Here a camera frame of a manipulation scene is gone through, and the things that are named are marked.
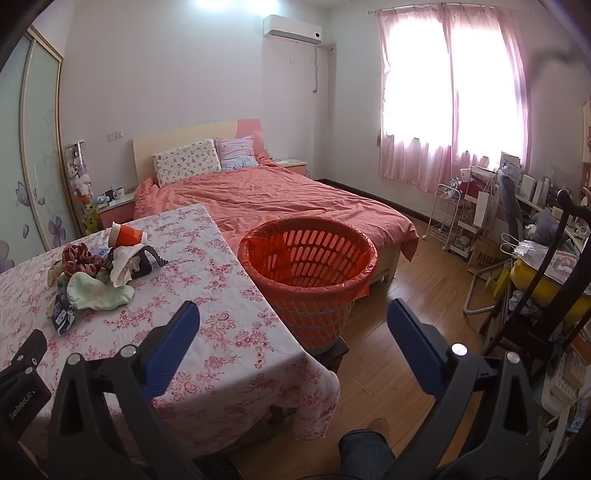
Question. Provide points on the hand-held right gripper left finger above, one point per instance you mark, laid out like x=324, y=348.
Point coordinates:
x=173, y=344

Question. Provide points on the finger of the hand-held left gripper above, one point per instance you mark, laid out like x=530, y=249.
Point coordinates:
x=30, y=348

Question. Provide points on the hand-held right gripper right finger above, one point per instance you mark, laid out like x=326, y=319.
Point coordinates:
x=411, y=337

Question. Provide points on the orange plastic basket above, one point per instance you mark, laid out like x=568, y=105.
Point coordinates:
x=318, y=309

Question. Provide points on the dark daisy print cloth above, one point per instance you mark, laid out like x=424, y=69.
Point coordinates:
x=62, y=318

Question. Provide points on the table with pink floral cloth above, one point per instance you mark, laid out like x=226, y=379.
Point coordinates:
x=207, y=300

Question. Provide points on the dark wooden stool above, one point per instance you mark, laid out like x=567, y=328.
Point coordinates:
x=332, y=355

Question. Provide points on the light green cloth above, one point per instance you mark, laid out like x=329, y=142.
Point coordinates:
x=97, y=290

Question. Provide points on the white cloth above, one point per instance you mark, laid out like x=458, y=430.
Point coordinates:
x=122, y=267

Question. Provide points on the crumpled red cloth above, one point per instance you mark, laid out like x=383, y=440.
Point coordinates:
x=81, y=261

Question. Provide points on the brown cardboard box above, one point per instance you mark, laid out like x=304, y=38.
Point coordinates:
x=485, y=258

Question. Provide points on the blue tissue pack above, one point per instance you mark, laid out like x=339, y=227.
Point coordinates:
x=100, y=252

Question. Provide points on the red white paper cup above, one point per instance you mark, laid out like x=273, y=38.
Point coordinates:
x=129, y=235

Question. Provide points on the white trolley cart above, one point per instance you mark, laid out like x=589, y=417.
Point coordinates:
x=466, y=226

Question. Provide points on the person's leg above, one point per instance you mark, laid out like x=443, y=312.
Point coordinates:
x=364, y=452

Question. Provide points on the yellow bag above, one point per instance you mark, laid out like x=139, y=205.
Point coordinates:
x=540, y=286

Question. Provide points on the white plastic bags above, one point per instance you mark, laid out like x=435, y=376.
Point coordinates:
x=524, y=249

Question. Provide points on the pink white nightstand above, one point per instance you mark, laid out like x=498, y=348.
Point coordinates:
x=115, y=212
x=298, y=167

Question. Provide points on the green plush toy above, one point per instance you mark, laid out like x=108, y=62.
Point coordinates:
x=91, y=217

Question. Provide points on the white paper bag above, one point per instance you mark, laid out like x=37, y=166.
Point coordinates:
x=487, y=210

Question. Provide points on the white mug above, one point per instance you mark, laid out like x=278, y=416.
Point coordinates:
x=119, y=193

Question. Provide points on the grey office chair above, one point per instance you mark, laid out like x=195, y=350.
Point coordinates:
x=510, y=198

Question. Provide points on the pink curtain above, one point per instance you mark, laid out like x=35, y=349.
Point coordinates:
x=461, y=170
x=392, y=161

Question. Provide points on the floral print pillow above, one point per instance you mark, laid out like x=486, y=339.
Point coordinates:
x=187, y=161

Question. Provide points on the clear tube of plush toys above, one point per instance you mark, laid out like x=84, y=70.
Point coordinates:
x=78, y=170

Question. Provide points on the pink striped pillow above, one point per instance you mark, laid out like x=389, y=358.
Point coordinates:
x=235, y=152

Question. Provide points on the dark wooden chair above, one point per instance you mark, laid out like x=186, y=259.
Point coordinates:
x=565, y=203

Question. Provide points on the wardrobe with flower doors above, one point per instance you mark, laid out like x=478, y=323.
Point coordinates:
x=41, y=138

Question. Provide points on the air conditioner pipe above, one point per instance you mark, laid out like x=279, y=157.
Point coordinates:
x=316, y=69

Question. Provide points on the white air conditioner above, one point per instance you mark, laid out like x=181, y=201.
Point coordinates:
x=291, y=27

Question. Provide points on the white picture frame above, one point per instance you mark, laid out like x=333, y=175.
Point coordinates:
x=510, y=161

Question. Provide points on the white wall socket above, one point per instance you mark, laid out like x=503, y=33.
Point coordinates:
x=115, y=135

